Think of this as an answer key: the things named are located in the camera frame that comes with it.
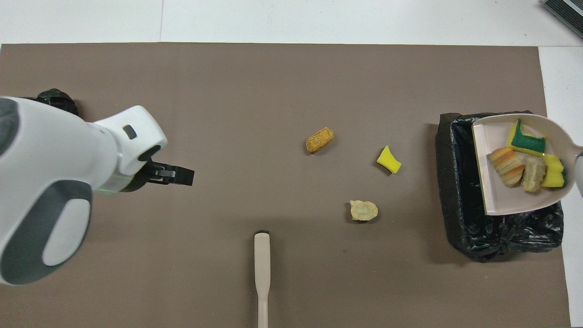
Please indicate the beige orange bread chunk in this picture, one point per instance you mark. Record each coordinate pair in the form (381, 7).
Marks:
(506, 166)

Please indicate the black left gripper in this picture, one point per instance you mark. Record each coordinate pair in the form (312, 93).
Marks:
(141, 180)

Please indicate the brown table mat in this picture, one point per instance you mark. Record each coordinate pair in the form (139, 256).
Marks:
(319, 82)

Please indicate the box wrapped in black bag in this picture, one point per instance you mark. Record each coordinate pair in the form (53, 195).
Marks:
(57, 98)

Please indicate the orange brown bread roll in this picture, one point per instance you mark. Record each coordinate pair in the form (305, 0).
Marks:
(319, 140)

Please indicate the beige plastic dustpan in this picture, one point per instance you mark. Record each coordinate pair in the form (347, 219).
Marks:
(496, 196)

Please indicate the open bin with black bag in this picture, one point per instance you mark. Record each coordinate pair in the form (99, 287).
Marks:
(501, 237)

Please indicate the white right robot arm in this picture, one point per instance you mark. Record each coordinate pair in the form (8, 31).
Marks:
(580, 175)

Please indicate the beige hand brush black bristles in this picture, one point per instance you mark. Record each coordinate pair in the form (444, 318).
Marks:
(262, 259)

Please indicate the yellow green scrub sponge piece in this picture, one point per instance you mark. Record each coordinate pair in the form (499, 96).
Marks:
(528, 142)
(552, 173)

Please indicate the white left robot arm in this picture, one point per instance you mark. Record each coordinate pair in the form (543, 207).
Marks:
(45, 182)

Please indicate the pale beige bread chunk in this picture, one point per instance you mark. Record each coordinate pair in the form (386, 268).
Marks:
(533, 174)
(363, 210)

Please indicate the dark grey ribbed object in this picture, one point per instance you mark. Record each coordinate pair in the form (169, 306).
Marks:
(567, 11)

